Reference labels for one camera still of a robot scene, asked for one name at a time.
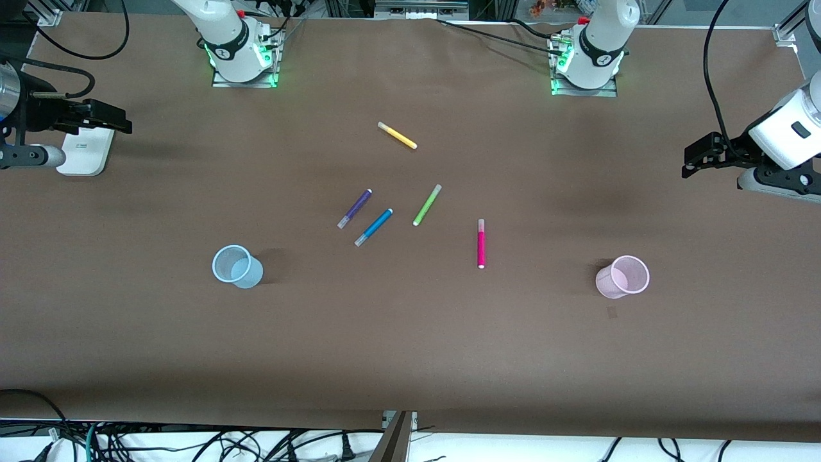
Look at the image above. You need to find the blue marker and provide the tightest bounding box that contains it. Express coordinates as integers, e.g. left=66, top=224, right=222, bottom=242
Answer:
left=354, top=208, right=394, bottom=248

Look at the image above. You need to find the white desk lamp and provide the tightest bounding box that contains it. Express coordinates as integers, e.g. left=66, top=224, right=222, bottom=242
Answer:
left=56, top=126, right=116, bottom=177

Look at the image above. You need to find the pink mesh cup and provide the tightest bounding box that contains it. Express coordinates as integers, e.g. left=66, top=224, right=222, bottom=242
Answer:
left=595, top=255, right=651, bottom=300

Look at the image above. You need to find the blue mesh cup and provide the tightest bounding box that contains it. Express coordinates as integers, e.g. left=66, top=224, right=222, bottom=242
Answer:
left=212, top=244, right=264, bottom=289

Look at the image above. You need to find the purple marker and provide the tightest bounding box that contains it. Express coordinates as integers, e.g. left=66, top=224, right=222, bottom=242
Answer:
left=337, top=188, right=373, bottom=230

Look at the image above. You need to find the yellow marker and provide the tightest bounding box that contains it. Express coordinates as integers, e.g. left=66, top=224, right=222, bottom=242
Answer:
left=377, top=121, right=418, bottom=150

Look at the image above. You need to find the green marker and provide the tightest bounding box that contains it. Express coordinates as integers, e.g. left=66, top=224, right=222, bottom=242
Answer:
left=412, top=184, right=443, bottom=227

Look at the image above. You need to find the grey metal beam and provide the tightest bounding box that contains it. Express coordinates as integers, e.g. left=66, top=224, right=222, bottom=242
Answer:
left=375, top=0, right=470, bottom=21

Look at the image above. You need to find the brown table cover sheet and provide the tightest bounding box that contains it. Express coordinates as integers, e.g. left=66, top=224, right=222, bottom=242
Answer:
left=0, top=13, right=821, bottom=443

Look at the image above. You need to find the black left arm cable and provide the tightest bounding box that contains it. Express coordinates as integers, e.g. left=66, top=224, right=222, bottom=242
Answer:
left=703, top=0, right=740, bottom=150

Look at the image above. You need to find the black hanging cable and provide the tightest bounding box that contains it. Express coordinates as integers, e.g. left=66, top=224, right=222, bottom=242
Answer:
left=26, top=0, right=131, bottom=62

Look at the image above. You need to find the aluminium frame post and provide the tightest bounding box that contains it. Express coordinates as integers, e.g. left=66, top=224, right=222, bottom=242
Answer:
left=26, top=0, right=65, bottom=28
left=773, top=0, right=821, bottom=47

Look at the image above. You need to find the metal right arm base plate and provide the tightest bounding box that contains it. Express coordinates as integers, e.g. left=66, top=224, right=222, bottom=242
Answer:
left=212, top=64, right=280, bottom=89

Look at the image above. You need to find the short black table cable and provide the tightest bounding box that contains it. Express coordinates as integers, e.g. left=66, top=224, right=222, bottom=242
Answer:
left=511, top=18, right=555, bottom=39

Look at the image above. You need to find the long black table cable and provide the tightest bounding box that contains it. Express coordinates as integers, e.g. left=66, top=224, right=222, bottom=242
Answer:
left=436, top=18, right=565, bottom=53

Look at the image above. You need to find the black looped floor cable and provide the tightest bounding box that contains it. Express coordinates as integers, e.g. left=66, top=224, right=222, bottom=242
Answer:
left=0, top=388, right=72, bottom=462

